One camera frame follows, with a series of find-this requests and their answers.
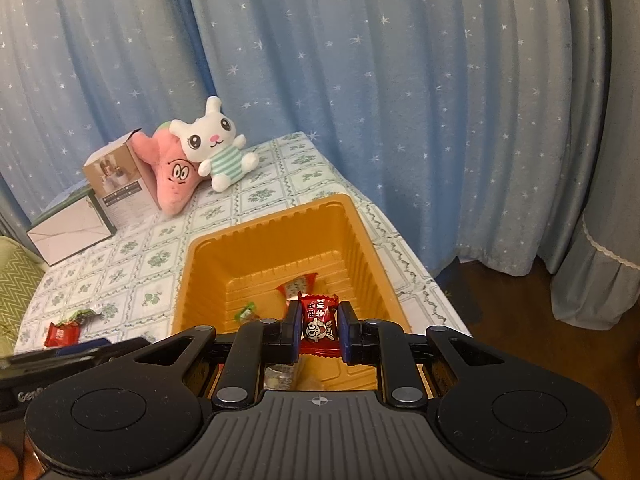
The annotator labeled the green floral tablecloth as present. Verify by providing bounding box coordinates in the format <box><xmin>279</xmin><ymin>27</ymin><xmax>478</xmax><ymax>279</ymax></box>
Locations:
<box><xmin>14</xmin><ymin>131</ymin><xmax>473</xmax><ymax>396</ymax></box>

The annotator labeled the blue star-print curtain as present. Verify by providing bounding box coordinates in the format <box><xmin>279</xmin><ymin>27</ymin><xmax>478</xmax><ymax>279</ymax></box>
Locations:
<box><xmin>0</xmin><ymin>0</ymin><xmax>640</xmax><ymax>281</ymax></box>

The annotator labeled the open white cardboard box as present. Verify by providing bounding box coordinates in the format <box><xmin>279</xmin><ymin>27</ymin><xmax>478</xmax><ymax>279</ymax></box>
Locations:
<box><xmin>26</xmin><ymin>187</ymin><xmax>118</xmax><ymax>266</ymax></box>

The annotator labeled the red and gold snack packet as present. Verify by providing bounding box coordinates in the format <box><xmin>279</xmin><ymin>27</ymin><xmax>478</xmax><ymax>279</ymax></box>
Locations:
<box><xmin>276</xmin><ymin>271</ymin><xmax>320</xmax><ymax>306</ymax></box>

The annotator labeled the green zigzag cushion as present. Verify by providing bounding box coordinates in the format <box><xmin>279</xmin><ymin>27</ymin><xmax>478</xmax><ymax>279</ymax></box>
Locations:
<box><xmin>0</xmin><ymin>236</ymin><xmax>47</xmax><ymax>361</ymax></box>

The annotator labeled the white bunny plush toy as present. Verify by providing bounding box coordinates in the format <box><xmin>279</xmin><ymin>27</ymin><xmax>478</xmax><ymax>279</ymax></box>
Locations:
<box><xmin>169</xmin><ymin>96</ymin><xmax>260</xmax><ymax>192</ymax></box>

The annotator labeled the printed product box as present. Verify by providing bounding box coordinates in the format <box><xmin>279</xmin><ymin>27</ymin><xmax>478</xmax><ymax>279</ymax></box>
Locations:
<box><xmin>82</xmin><ymin>130</ymin><xmax>163</xmax><ymax>228</ymax></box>

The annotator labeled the pink plush toy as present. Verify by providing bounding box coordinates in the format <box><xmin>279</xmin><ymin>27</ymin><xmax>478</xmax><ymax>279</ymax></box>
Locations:
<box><xmin>132</xmin><ymin>120</ymin><xmax>201</xmax><ymax>217</ymax></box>

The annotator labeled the orange plastic tray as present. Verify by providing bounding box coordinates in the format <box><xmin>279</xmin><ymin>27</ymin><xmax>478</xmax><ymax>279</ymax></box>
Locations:
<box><xmin>171</xmin><ymin>195</ymin><xmax>413</xmax><ymax>393</ymax></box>

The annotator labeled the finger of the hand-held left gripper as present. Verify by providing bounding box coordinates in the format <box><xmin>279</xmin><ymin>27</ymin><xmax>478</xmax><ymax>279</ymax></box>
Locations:
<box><xmin>0</xmin><ymin>337</ymin><xmax>151</xmax><ymax>368</ymax></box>

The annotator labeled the clear plastic snack packet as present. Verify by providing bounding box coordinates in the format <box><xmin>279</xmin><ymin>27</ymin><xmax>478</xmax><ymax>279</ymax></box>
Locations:
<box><xmin>262</xmin><ymin>362</ymin><xmax>301</xmax><ymax>391</ymax></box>

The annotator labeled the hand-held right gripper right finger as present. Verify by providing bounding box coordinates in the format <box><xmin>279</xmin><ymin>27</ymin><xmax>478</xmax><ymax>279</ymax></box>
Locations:
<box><xmin>336</xmin><ymin>301</ymin><xmax>516</xmax><ymax>409</ymax></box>

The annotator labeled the bright red snack packet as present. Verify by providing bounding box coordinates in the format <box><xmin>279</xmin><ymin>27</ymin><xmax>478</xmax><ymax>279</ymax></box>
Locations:
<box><xmin>44</xmin><ymin>322</ymin><xmax>82</xmax><ymax>349</ymax></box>

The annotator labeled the small dark red candy packet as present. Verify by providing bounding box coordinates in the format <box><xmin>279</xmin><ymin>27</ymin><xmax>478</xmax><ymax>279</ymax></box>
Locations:
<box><xmin>297</xmin><ymin>291</ymin><xmax>341</xmax><ymax>358</ymax></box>

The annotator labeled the lace-trimmed blue curtain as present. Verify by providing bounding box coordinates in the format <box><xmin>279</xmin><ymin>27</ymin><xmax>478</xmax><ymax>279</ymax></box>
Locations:
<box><xmin>549</xmin><ymin>180</ymin><xmax>640</xmax><ymax>332</ymax></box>

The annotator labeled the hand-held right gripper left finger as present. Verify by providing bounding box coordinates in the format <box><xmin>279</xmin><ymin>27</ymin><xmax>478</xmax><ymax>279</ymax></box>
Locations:
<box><xmin>116</xmin><ymin>301</ymin><xmax>304</xmax><ymax>409</ymax></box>

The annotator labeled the green and silver snack packet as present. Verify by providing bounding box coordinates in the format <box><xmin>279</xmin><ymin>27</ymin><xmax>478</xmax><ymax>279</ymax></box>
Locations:
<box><xmin>54</xmin><ymin>307</ymin><xmax>103</xmax><ymax>331</ymax></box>

